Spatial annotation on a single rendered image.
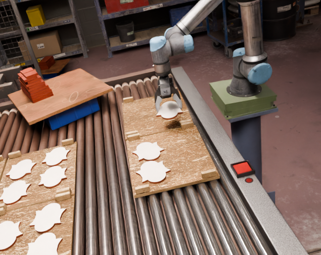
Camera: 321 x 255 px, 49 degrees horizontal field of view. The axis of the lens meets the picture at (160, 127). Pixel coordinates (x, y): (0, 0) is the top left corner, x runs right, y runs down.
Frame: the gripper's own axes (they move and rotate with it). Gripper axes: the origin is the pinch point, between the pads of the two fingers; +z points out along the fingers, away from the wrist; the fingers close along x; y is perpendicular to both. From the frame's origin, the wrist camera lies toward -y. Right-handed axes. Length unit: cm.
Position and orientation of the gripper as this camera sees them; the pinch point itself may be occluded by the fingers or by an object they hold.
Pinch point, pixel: (169, 110)
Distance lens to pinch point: 172.8
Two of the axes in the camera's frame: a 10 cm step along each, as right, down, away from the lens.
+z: 1.7, 8.4, 5.2
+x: -9.8, 1.3, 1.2
